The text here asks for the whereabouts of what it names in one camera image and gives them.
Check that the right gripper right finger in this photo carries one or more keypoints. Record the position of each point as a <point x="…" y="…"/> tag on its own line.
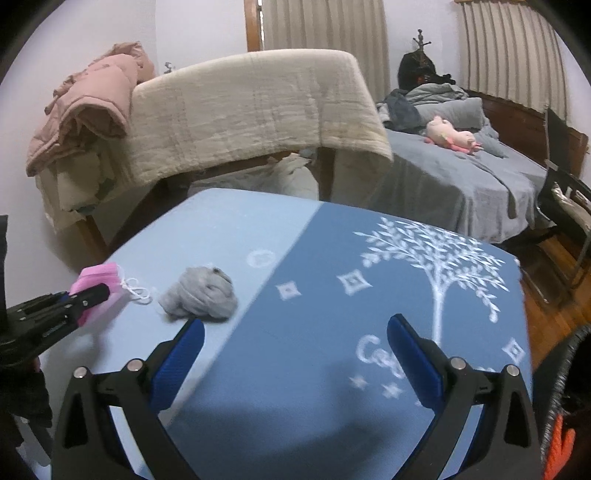
<point x="505" y="444"/>

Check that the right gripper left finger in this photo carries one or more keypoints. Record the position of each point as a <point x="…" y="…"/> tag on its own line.
<point x="86" y="443"/>

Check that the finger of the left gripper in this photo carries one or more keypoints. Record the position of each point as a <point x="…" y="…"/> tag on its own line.
<point x="32" y="327"/>

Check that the orange knitted cloth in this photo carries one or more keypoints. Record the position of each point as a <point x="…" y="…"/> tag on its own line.
<point x="560" y="449"/>

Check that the pink face mask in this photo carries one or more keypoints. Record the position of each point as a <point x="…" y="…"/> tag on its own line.
<point x="115" y="288"/>

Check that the black trash bin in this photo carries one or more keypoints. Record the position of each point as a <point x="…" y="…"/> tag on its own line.
<point x="561" y="385"/>

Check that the grey crumpled sock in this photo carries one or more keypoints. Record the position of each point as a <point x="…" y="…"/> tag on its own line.
<point x="200" y="292"/>

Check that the blue tree-print table cloth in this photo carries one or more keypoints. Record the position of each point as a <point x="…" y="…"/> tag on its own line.
<point x="301" y="382"/>

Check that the pink jacket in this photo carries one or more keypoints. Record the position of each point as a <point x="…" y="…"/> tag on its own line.
<point x="89" y="105"/>

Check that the black office chair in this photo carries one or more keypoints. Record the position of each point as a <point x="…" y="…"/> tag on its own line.
<point x="564" y="201"/>

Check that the grey bed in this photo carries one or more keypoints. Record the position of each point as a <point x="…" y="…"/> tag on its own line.
<point x="489" y="195"/>

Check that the beige quilt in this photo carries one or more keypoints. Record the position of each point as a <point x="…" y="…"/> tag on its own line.
<point x="225" y="110"/>

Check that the wooden headboard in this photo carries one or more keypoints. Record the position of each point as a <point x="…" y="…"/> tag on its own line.
<point x="523" y="129"/>

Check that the pink plush toy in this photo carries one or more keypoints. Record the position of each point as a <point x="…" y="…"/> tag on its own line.
<point x="442" y="133"/>

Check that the grey pillow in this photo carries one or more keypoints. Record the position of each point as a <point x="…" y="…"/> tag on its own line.
<point x="467" y="114"/>

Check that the dark teal clothing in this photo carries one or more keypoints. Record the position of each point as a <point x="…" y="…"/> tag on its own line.
<point x="399" y="114"/>

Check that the black coat rack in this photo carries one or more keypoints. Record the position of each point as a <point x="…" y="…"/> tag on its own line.
<point x="416" y="68"/>

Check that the right beige curtain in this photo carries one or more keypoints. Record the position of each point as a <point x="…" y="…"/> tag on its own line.
<point x="510" y="51"/>

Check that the beige curtain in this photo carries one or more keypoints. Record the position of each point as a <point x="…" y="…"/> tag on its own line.
<point x="510" y="51"/>
<point x="357" y="27"/>

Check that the left beige curtain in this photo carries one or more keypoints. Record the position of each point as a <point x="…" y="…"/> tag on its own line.
<point x="357" y="27"/>

